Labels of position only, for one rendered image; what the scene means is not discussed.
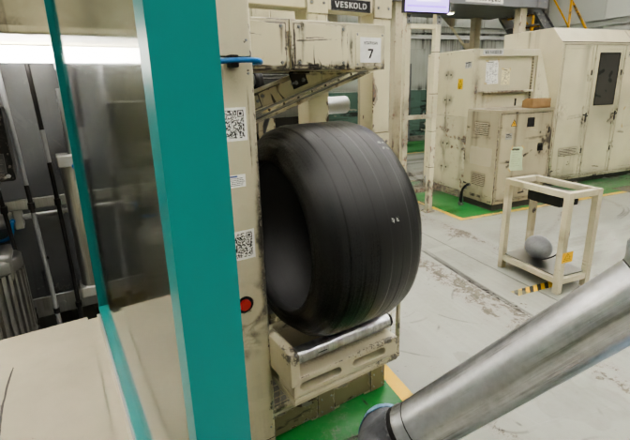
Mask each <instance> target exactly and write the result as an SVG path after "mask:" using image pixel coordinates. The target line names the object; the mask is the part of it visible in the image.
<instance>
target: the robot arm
mask: <svg viewBox="0 0 630 440"><path fill-rule="evenodd" d="M629 346H630V239H628V240H627V244H626V253H625V256H624V258H623V259H622V260H621V261H620V262H618V263H616V264H615V265H613V266H611V267H610V268H608V269H607V270H605V271H603V272H602V273H600V274H599V275H597V276H596V277H594V278H593V279H591V280H590V281H587V282H586V283H584V284H583V285H581V286H580V287H578V288H577V289H576V290H574V291H573V292H571V293H570V294H568V295H567V296H565V297H563V298H562V299H560V300H558V301H557V302H555V303H554V304H552V305H551V306H549V307H548V308H546V309H544V310H543V311H541V312H539V313H538V314H536V315H535V316H534V317H533V318H531V319H529V320H528V321H526V322H525V323H523V324H522V325H520V326H518V327H516V328H515V329H513V330H512V331H510V332H509V333H507V334H506V335H504V336H503V337H501V338H499V339H498V340H496V341H495V342H494V343H492V344H491V345H489V346H487V347H486V348H484V349H483V350H481V351H480V352H478V353H477V354H475V355H474V356H472V357H470V358H468V359H467V360H465V361H464V362H462V363H461V364H459V365H457V366H456V367H455V368H454V369H452V370H451V371H449V372H447V373H446V374H444V375H442V376H441V377H439V378H438V379H436V380H435V381H433V382H432V383H430V384H429V385H427V386H425V387H423V388H422V389H420V390H419V391H417V392H416V393H414V394H412V396H410V397H409V398H407V399H406V400H404V401H403V402H398V403H396V404H392V403H379V404H376V405H374V406H372V407H371V408H370V409H368V411H367V412H366V414H365V416H364V418H363V420H362V421H361V424H360V427H359V431H358V438H357V440H459V439H461V438H463V437H464V436H466V435H468V434H470V433H472V432H474V431H476V430H478V429H480V428H482V427H484V426H485V425H487V424H489V423H490V422H492V421H494V420H495V419H497V418H499V417H502V416H503V415H505V414H507V413H509V412H511V411H513V410H514V409H516V408H518V407H520V406H521V405H523V404H524V403H526V402H529V401H531V400H533V399H534V398H536V397H538V396H540V395H542V394H544V393H545V392H547V391H549V390H551V389H553V388H554V387H556V386H558V385H560V384H562V383H563V382H565V381H567V380H569V379H571V378H573V377H574V376H576V375H578V374H580V373H582V372H584V371H586V370H588V369H589V368H591V367H593V366H594V365H596V364H598V363H600V362H602V361H604V360H605V359H607V358H609V357H612V356H613V355H615V354H617V353H619V352H621V351H622V350H623V349H625V348H627V347H629Z"/></svg>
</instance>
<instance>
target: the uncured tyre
mask: <svg viewBox="0 0 630 440"><path fill-rule="evenodd" d="M335 136H342V137H335ZM325 137H334V138H325ZM317 138H325V139H317ZM375 140H380V141H383V139H382V138H381V137H380V136H379V135H378V134H376V133H375V132H373V131H372V130H370V129H368V128H366V127H364V126H361V125H358V124H354V123H351V122H347V121H328V122H317V123H305V124H293V125H284V126H280V127H278V128H275V129H272V130H269V131H267V132H266V133H265V134H264V135H263V136H262V137H261V138H260V140H259V141H258V142H257V146H258V161H259V176H260V192H261V208H262V235H263V250H264V268H265V280H266V295H267V304H268V306H269V307H270V308H271V310H272V311H273V312H274V313H275V315H276V316H277V317H278V318H279V319H280V320H281V321H283V322H284V323H285V324H287V325H288V326H291V327H293V328H294V329H296V330H298V331H300V332H302V333H304V334H306V335H309V336H312V337H320V336H331V335H334V334H337V333H338V332H341V331H344V330H346V329H349V328H351V327H354V326H358V325H360V324H363V323H365V322H367V321H370V320H372V319H375V318H377V317H380V316H383V315H385V314H387V313H388V312H390V311H391V310H392V309H393V308H394V307H396V306H397V305H398V304H399V303H400V302H401V301H402V300H403V299H404V298H405V297H406V295H407V294H408V293H409V292H410V290H411V288H412V286H413V283H414V281H415V278H416V275H417V271H418V267H419V263H420V257H421V248H422V222H421V215H420V209H419V204H418V201H417V198H416V194H415V191H414V188H413V184H412V182H411V180H410V178H409V176H408V174H407V172H406V171H405V169H404V167H403V166H402V164H401V162H400V161H399V159H398V157H397V156H396V154H395V153H394V151H393V150H392V149H391V148H390V146H389V145H388V144H387V143H385V144H386V145H387V146H388V147H389V148H390V150H391V151H389V150H382V148H381V147H380V146H379V145H378V144H377V142H376V141H375ZM398 213H399V215H400V221H401V224H399V225H395V226H391V221H390V216H391V215H395V214H398Z"/></svg>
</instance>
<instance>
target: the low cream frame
mask: <svg viewBox="0 0 630 440"><path fill-rule="evenodd" d="M529 182H532V183H529ZM540 182H543V183H548V184H551V185H555V186H560V187H564V188H568V189H572V190H576V191H572V190H566V189H561V188H557V187H553V186H549V185H543V186H541V185H540ZM514 186H516V187H520V188H523V189H527V190H528V199H530V202H529V211H528V219H527V228H526V236H525V244H524V249H519V250H511V251H507V245H508V236H509V226H510V217H511V207H512V198H513V189H514ZM603 191H604V189H602V188H597V187H593V186H588V185H583V184H579V183H575V182H570V181H565V180H561V179H557V178H552V177H547V176H542V175H540V174H533V175H525V176H519V177H511V178H505V188H504V198H503V208H502V227H501V236H500V247H499V256H498V266H499V267H505V263H506V262H508V263H510V264H512V265H514V266H517V267H520V268H522V269H524V270H526V271H528V272H530V273H532V274H534V275H536V276H538V277H540V278H542V279H544V280H547V281H550V282H552V289H551V293H553V294H555V295H558V294H560V293H561V292H562V286H563V284H565V283H568V282H571V281H578V280H579V284H578V285H580V286H581V285H583V284H584V283H586V282H587V281H589V279H590V274H591V267H592V261H593V251H594V244H595V239H596V233H597V227H598V221H599V215H600V209H601V204H602V198H603ZM590 196H592V203H591V210H590V216H589V222H588V228H587V234H586V240H585V247H584V252H583V259H582V265H581V268H579V267H576V266H572V265H570V264H567V263H569V262H572V260H573V254H574V251H573V250H571V251H567V246H568V239H569V236H570V227H571V219H572V213H573V206H574V205H577V204H578V198H584V197H590ZM537 202H539V203H543V204H547V205H553V206H556V207H562V219H561V226H560V233H559V240H558V247H557V253H556V254H555V255H553V256H550V254H551V253H552V251H553V247H552V244H551V242H550V241H549V240H548V239H547V238H546V237H544V236H541V235H533V234H534V226H535V218H536V210H537ZM554 256H556V258H554Z"/></svg>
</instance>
